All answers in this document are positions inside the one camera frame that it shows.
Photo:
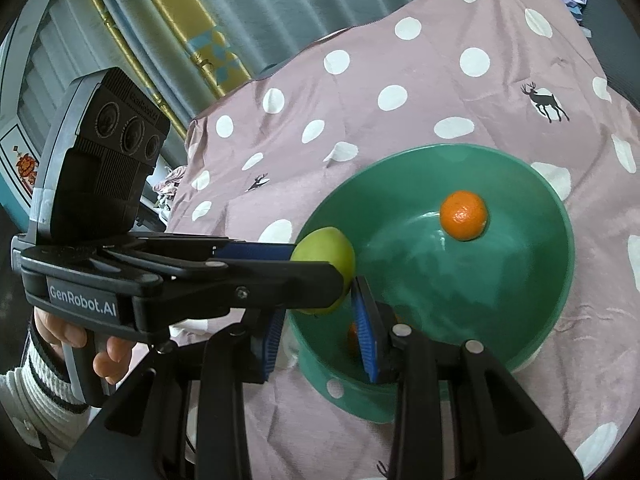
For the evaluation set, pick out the striped sleeve left forearm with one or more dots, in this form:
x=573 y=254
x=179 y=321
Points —
x=38 y=400

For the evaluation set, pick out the orange mandarin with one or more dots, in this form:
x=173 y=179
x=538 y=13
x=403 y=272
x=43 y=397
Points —
x=352 y=338
x=463 y=215

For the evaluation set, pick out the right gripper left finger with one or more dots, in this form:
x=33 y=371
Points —
x=180 y=414

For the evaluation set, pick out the crumpled pink clothes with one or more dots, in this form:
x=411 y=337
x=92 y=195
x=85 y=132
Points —
x=167 y=188

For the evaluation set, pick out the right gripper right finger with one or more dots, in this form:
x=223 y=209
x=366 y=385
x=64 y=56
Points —
x=499 y=431

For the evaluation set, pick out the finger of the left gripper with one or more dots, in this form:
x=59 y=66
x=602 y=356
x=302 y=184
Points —
x=172 y=290
x=165 y=247

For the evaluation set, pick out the grey sofa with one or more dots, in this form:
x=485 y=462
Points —
x=616 y=44

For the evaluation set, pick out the green plastic bowl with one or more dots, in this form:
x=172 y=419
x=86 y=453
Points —
x=506 y=288

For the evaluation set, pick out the green fruit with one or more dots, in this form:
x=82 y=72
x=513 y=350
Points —
x=329 y=245

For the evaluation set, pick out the yellow patterned curtain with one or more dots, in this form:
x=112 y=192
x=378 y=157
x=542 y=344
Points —
x=178 y=50

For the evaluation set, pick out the red chinese knot decoration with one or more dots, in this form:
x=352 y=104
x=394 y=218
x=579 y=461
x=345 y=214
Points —
x=27 y=169

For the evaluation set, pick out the pink polka dot tablecloth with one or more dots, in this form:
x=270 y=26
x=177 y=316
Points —
x=517 y=76

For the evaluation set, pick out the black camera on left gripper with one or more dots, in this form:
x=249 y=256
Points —
x=104 y=141

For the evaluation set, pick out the grey curtain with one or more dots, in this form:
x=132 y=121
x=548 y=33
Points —
x=56 y=41

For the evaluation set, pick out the person's left hand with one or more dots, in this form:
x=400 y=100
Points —
x=111 y=364

